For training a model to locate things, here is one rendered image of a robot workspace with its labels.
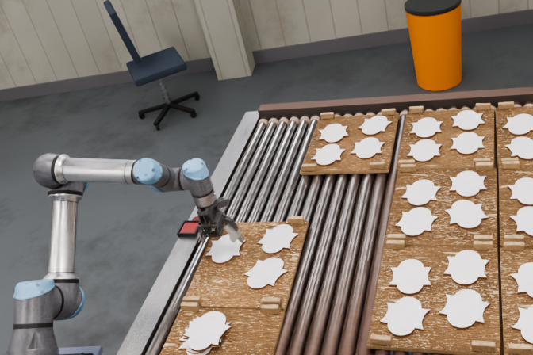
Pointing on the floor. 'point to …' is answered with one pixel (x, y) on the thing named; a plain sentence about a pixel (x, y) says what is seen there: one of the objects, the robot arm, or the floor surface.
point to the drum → (435, 38)
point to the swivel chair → (153, 70)
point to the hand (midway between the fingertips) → (223, 242)
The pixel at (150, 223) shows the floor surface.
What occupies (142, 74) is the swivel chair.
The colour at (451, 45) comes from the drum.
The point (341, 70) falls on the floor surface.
